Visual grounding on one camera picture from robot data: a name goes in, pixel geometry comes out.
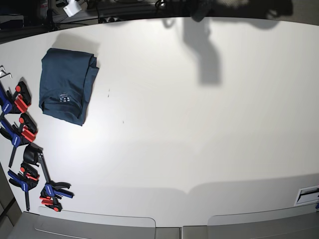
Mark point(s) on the dark blue T-shirt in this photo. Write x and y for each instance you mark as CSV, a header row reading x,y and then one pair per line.
x,y
66,84

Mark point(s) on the blue red bar clamp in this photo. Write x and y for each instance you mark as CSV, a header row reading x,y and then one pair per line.
x,y
15,103
52,191
26,180
18,136

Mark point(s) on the top blue red bar clamp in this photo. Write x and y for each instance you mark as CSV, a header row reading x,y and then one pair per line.
x,y
15,103

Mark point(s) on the left grey chair back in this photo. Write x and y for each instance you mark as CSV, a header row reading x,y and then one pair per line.
x,y
47,224

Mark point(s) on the grey chair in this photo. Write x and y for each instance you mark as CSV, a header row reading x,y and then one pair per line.
x,y
47,224
300,222

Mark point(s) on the small metal hex key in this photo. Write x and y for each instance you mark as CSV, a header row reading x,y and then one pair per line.
x,y
4,73

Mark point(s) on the white label card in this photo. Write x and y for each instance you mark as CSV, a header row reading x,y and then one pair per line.
x,y
308,195

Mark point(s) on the right grey chair back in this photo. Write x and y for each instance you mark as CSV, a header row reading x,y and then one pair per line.
x,y
300,222

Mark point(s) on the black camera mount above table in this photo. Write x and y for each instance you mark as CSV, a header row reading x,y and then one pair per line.
x,y
200,9

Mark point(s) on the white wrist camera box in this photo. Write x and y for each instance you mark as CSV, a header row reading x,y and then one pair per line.
x,y
72,8

